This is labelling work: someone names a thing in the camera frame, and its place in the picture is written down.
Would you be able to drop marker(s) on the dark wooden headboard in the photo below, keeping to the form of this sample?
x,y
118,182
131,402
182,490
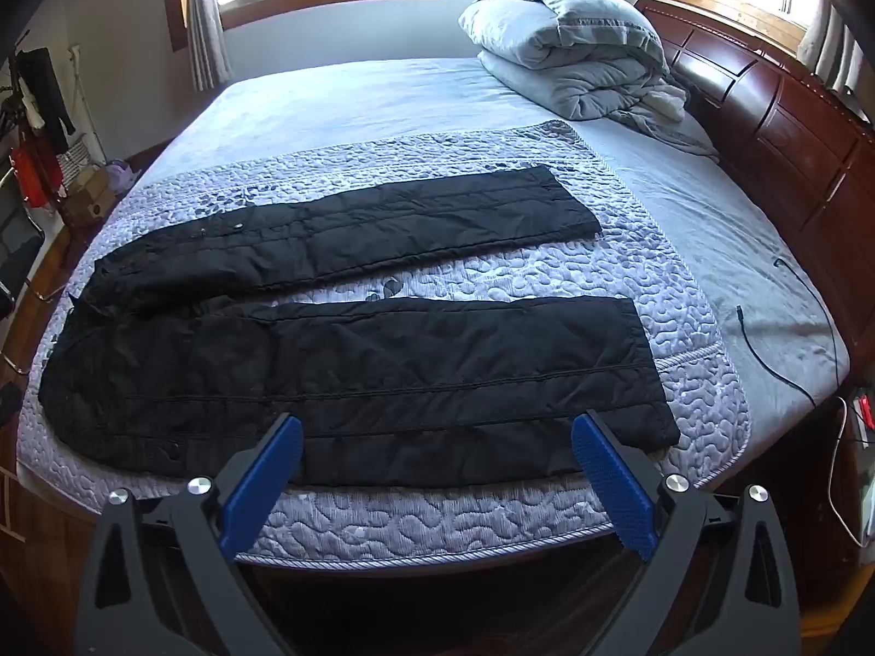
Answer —
x,y
786,130

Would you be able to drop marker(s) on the black jacket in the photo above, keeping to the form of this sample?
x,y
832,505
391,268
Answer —
x,y
342,382

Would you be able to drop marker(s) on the purple bag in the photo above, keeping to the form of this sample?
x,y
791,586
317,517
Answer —
x,y
123,177

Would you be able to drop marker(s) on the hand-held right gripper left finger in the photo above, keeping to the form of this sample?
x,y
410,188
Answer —
x,y
263,485

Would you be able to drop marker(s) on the cardboard boxes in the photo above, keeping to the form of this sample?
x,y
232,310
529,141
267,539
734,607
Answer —
x,y
85,201

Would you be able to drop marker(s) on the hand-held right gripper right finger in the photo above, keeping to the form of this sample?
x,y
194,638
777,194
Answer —
x,y
612,485

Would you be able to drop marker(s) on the grey quilted blanket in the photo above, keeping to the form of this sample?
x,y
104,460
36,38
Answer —
x,y
478,273

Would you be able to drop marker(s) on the white curtain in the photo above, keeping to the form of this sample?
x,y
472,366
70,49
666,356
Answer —
x,y
205,27
830,48

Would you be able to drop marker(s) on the hanging red cloth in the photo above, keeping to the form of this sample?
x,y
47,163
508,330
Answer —
x,y
27,177

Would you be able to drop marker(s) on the grey quilted bed mattress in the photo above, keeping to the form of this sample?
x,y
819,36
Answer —
x,y
410,102

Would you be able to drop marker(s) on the hanging black clothes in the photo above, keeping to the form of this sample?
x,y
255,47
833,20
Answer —
x,y
44,95

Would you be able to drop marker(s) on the black mesh chair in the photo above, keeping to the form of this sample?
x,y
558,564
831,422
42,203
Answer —
x,y
17,246

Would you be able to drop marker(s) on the grey pillow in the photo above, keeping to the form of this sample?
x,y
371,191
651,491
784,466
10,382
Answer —
x,y
581,48

